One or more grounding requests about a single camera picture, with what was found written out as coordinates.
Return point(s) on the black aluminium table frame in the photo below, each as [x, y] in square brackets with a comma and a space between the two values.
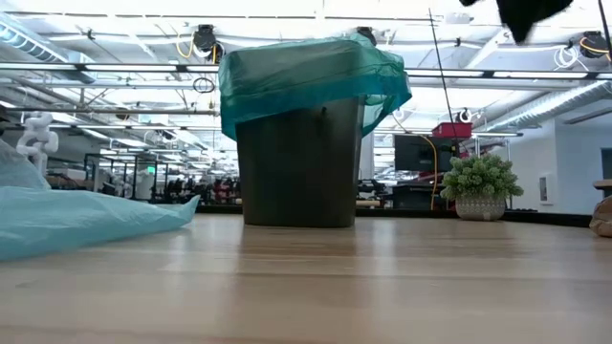
[550, 219]

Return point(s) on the wooden side table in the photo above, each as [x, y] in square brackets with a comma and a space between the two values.
[603, 184]

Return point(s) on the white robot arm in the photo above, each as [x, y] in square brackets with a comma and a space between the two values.
[38, 138]

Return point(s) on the black monitor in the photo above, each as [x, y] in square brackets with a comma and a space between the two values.
[421, 153]

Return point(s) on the light blue flat trash bag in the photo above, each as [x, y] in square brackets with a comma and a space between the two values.
[72, 224]

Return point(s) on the potted green plant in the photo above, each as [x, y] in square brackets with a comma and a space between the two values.
[480, 184]

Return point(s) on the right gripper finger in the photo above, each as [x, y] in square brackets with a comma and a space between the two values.
[521, 29]

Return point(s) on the silver air duct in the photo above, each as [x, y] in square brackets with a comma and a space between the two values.
[550, 107]
[33, 45]

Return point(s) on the red box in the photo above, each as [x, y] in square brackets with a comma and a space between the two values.
[452, 130]

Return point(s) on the white wall dispenser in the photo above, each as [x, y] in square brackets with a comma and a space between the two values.
[545, 188]

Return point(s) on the brown paper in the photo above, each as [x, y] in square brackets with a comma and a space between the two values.
[603, 217]

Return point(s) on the dark plastic trash bin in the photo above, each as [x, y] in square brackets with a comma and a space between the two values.
[299, 167]

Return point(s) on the teal trash bag liner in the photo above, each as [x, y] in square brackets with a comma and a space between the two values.
[306, 71]

